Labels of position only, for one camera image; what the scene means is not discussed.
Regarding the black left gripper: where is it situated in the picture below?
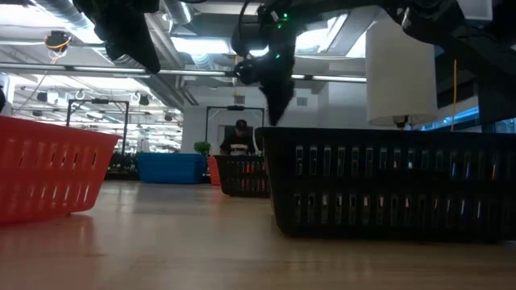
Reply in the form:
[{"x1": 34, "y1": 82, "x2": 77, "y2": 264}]
[{"x1": 72, "y1": 0, "x2": 162, "y2": 75}]

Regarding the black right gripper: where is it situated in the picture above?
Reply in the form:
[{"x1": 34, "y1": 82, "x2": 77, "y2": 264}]
[{"x1": 231, "y1": 0, "x2": 308, "y2": 127}]

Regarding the black plastic basket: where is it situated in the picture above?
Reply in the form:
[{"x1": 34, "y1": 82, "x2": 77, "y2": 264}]
[
  {"x1": 255, "y1": 126, "x2": 516, "y2": 244},
  {"x1": 213, "y1": 154, "x2": 272, "y2": 199}
]

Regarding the orange plastic basket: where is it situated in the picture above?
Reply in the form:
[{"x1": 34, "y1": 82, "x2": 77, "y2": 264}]
[
  {"x1": 206, "y1": 155, "x2": 223, "y2": 187},
  {"x1": 0, "y1": 115, "x2": 123, "y2": 226}
]

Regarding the long ceiling light bar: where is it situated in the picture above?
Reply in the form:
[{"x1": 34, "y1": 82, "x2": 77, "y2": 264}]
[{"x1": 0, "y1": 62, "x2": 368, "y2": 84}]

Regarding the person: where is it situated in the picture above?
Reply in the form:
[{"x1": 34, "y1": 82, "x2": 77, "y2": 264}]
[{"x1": 219, "y1": 118, "x2": 257, "y2": 156}]

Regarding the green potted room plant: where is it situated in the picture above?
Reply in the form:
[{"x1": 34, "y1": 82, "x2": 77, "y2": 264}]
[{"x1": 193, "y1": 140, "x2": 212, "y2": 156}]

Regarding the blue plastic basket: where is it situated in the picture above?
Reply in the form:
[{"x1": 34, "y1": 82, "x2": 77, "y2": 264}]
[{"x1": 135, "y1": 151, "x2": 209, "y2": 184}]

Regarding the black background rig frame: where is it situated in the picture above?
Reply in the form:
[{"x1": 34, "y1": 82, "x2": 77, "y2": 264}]
[
  {"x1": 66, "y1": 98, "x2": 130, "y2": 156},
  {"x1": 205, "y1": 105, "x2": 266, "y2": 142}
]

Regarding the yellow black cord reel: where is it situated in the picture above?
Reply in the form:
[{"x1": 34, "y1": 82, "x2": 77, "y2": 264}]
[{"x1": 44, "y1": 30, "x2": 73, "y2": 53}]

